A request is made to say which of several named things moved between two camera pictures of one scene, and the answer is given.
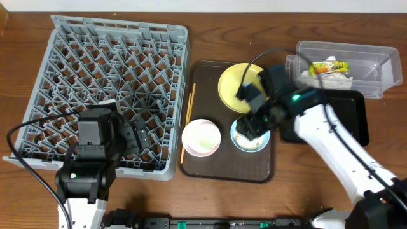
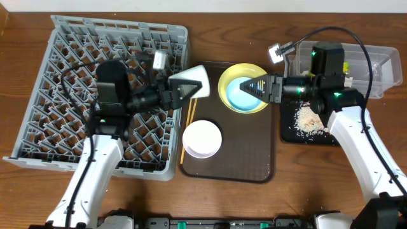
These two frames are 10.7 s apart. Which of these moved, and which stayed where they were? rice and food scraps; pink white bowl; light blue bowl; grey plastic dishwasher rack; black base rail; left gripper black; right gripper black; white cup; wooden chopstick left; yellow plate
Moved: light blue bowl; left gripper black; white cup; rice and food scraps; right gripper black
Stayed: wooden chopstick left; pink white bowl; black base rail; grey plastic dishwasher rack; yellow plate
